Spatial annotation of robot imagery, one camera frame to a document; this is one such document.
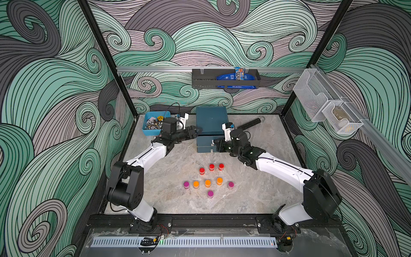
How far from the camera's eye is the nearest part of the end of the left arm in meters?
0.69

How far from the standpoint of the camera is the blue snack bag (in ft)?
3.00

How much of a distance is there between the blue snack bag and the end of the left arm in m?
0.33
